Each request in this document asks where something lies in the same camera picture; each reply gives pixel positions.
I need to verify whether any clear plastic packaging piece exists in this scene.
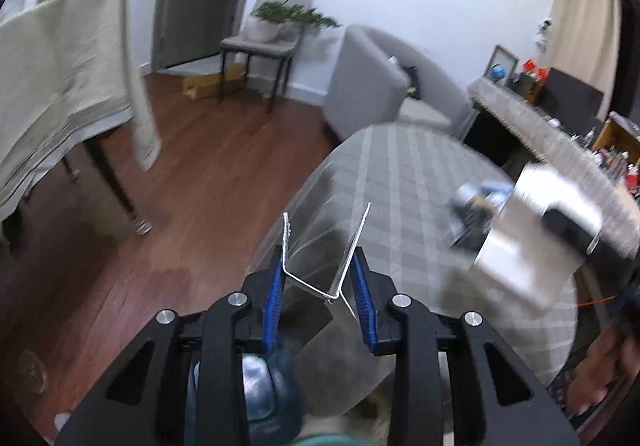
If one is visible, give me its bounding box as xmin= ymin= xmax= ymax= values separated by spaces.
xmin=254 ymin=123 xmax=606 ymax=417

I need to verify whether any blue tissue pack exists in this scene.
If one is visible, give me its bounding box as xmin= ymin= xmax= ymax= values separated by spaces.
xmin=449 ymin=180 xmax=513 ymax=251

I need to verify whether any person's right hand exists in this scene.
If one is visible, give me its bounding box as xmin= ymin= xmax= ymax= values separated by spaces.
xmin=564 ymin=322 xmax=639 ymax=418

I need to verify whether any grey checked round tablecloth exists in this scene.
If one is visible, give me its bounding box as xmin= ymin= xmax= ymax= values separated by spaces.
xmin=252 ymin=124 xmax=577 ymax=383

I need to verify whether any long desk with fringed cloth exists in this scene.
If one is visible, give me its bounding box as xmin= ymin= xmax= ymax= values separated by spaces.
xmin=468 ymin=76 xmax=639 ymax=258

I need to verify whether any wooden desk organiser shelf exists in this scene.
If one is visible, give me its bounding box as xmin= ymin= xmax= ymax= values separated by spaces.
xmin=591 ymin=111 xmax=640 ymax=166

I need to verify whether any black computer monitor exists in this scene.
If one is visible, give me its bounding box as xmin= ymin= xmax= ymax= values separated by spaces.
xmin=537 ymin=68 xmax=603 ymax=131

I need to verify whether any small blue globe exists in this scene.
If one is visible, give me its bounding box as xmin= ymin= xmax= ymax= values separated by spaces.
xmin=489 ymin=64 xmax=506 ymax=82

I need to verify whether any black handbag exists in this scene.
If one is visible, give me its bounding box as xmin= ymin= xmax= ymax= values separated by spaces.
xmin=402 ymin=66 xmax=420 ymax=90

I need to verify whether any framed picture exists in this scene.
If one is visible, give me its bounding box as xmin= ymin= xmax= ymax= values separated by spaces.
xmin=484 ymin=45 xmax=518 ymax=86

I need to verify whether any flat cardboard box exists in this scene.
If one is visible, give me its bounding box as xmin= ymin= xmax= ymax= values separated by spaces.
xmin=182 ymin=64 xmax=246 ymax=100

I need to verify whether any beige cloth covered table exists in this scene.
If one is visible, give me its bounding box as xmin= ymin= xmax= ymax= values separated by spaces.
xmin=1 ymin=0 xmax=162 ymax=218

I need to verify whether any grey tub armchair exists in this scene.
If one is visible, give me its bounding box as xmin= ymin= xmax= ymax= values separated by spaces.
xmin=323 ymin=24 xmax=473 ymax=140

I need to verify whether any beige curtain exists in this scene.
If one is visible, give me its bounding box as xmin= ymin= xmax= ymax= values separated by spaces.
xmin=540 ymin=0 xmax=622 ymax=121

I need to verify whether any grey dining chair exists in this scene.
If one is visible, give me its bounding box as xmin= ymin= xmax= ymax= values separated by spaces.
xmin=219 ymin=0 xmax=312 ymax=112

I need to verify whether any potted green plant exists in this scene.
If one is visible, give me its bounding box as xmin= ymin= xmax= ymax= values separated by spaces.
xmin=243 ymin=1 xmax=341 ymax=43

